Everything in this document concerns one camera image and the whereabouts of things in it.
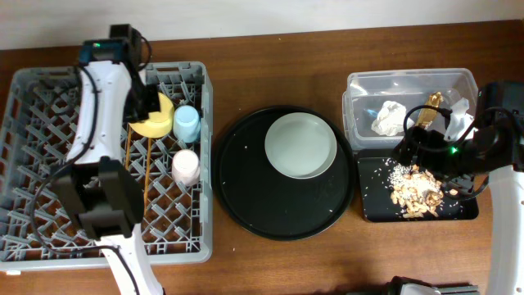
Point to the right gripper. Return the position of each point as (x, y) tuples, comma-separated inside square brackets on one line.
[(413, 144)]

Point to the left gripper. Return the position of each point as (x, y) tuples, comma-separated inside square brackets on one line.
[(144, 105)]

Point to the yellow bowl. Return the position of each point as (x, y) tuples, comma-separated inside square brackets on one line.
[(159, 123)]

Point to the wooden chopstick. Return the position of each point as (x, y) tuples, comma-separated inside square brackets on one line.
[(127, 147), (147, 175)]

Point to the gold foil wrapper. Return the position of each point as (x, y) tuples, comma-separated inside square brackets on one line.
[(426, 115)]

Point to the white tissue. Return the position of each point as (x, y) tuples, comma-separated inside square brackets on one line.
[(390, 119)]

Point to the light blue cup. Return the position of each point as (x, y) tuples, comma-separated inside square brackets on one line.
[(187, 124)]

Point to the pink cup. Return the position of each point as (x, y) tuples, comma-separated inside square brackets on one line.
[(186, 167)]

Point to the grey round plate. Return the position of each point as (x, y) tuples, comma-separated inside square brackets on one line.
[(300, 145)]

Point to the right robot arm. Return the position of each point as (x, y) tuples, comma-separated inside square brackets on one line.
[(489, 143)]

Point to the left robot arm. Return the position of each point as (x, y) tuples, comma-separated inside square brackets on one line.
[(99, 195)]

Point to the grey dishwasher rack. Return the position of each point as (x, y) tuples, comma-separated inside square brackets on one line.
[(37, 131)]

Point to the food scraps pile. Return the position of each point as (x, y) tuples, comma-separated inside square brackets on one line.
[(417, 192)]

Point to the black rectangular tray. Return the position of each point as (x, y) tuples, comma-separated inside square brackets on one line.
[(377, 169)]

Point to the clear plastic bin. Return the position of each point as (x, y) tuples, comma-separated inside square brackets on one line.
[(367, 91)]

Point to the round black tray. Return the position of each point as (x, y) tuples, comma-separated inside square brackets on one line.
[(268, 203)]

